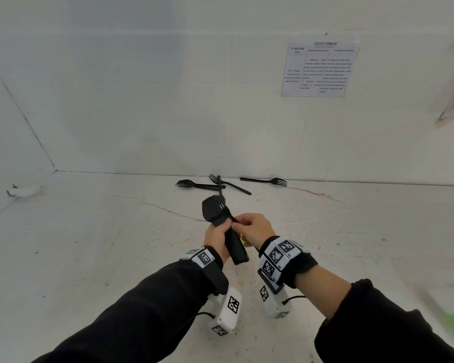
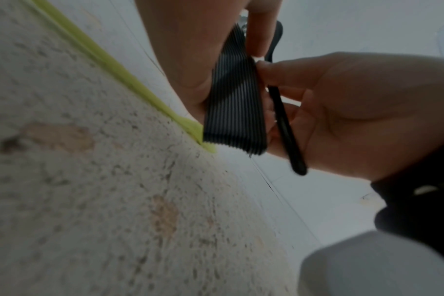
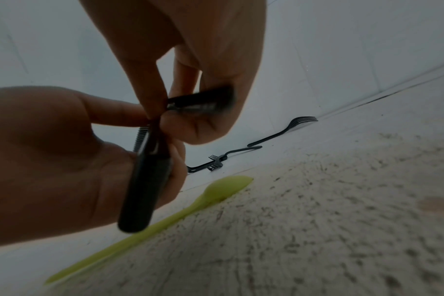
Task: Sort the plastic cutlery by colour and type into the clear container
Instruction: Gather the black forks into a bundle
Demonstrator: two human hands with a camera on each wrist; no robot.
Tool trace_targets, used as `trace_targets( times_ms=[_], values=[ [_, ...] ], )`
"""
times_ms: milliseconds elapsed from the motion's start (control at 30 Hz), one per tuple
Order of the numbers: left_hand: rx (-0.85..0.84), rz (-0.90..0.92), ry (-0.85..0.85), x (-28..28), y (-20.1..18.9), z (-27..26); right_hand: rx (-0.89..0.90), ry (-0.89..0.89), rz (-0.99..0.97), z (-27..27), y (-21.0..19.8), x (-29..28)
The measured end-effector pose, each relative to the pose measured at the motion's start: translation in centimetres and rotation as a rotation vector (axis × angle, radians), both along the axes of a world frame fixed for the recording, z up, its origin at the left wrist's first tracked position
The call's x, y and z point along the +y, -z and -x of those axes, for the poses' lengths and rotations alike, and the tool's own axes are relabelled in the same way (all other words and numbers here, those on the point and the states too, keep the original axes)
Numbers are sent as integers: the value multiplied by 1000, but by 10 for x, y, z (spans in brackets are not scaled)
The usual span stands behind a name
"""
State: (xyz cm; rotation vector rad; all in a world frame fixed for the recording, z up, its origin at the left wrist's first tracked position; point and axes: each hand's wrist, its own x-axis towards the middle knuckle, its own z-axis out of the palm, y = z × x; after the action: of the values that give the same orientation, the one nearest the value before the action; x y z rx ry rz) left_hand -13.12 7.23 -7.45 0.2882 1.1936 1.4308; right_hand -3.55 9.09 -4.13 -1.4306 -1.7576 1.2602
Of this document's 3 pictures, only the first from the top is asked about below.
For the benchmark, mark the person's left hand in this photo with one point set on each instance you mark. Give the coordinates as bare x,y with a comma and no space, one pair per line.
215,238

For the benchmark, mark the person's right hand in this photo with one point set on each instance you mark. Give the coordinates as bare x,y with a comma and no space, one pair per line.
257,228

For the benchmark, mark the green plastic spoon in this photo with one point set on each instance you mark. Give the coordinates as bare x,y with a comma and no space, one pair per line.
243,240

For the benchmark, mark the stack of black forks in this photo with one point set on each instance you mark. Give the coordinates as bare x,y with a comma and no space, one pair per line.
236,245

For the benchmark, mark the black plastic fork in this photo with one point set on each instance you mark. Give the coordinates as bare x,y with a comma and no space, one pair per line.
200,185
219,187
236,187
265,181

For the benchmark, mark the clear plastic container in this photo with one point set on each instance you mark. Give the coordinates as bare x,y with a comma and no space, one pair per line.
439,302

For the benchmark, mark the person's left forearm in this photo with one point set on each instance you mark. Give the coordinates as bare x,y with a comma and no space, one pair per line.
136,321

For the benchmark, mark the black marker left wrist band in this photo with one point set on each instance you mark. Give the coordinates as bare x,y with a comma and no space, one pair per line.
208,262

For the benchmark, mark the black marker wrist band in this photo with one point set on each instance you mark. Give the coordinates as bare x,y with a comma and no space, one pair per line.
208,262
295,260

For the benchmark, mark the black marker right wrist band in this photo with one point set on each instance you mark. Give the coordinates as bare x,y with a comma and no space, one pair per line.
295,260

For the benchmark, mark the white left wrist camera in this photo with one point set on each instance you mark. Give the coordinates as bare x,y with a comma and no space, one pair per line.
229,310

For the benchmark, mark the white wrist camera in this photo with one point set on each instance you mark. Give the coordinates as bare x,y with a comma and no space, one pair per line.
229,310
276,304

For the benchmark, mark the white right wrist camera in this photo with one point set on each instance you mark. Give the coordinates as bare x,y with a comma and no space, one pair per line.
276,304

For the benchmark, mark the printed paper wall notice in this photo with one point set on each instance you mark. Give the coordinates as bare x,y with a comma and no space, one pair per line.
319,69

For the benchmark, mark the small white wall clip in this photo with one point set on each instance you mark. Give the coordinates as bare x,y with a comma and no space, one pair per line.
24,190

